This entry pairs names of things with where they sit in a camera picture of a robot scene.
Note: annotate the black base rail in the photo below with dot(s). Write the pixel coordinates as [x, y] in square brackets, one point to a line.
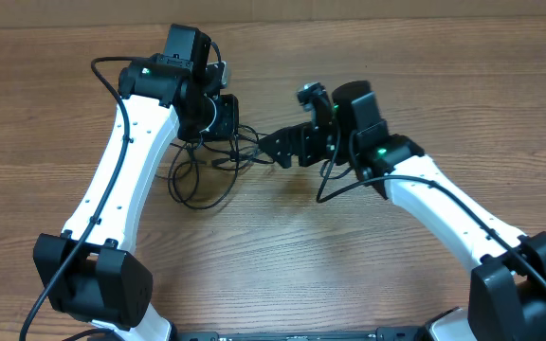
[292, 335]

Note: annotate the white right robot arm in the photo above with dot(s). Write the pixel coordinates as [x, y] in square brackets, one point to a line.
[507, 267]

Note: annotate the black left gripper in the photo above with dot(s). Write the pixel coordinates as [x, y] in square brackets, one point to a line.
[230, 123]

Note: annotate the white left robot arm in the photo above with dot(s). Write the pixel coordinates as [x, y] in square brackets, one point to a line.
[89, 270]

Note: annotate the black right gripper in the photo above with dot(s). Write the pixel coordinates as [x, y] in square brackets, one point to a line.
[304, 143]

